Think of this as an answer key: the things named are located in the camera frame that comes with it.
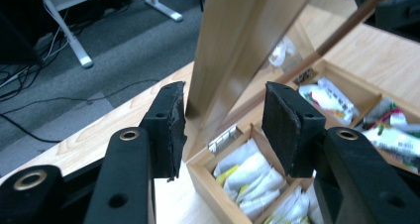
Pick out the wooden tea box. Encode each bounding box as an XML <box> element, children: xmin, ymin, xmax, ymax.
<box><xmin>182</xmin><ymin>0</ymin><xmax>420</xmax><ymax>224</ymax></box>

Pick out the pile of tea bags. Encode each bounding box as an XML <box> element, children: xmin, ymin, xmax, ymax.
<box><xmin>212</xmin><ymin>76</ymin><xmax>420</xmax><ymax>224</ymax></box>

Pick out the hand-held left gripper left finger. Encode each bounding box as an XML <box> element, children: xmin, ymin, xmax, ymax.
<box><xmin>138</xmin><ymin>80</ymin><xmax>188</xmax><ymax>182</ymax></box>

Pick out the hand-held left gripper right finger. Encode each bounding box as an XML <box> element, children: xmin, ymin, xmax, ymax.
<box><xmin>262</xmin><ymin>81</ymin><xmax>327</xmax><ymax>178</ymax></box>

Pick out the bundle of floor cables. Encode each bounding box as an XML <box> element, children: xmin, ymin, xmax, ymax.
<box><xmin>0</xmin><ymin>9</ymin><xmax>72</xmax><ymax>103</ymax></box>

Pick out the white desk frame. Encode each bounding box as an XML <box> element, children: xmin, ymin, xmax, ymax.
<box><xmin>34</xmin><ymin>0</ymin><xmax>184</xmax><ymax>69</ymax></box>

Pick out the thin black floor cable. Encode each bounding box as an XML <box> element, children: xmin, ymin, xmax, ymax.
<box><xmin>0</xmin><ymin>78</ymin><xmax>160</xmax><ymax>144</ymax></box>

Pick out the black cabinet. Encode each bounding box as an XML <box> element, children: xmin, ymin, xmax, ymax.
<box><xmin>0</xmin><ymin>0</ymin><xmax>45</xmax><ymax>65</ymax></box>

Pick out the black striped stand base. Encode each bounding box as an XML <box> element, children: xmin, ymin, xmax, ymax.
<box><xmin>341</xmin><ymin>0</ymin><xmax>420</xmax><ymax>42</ymax></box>

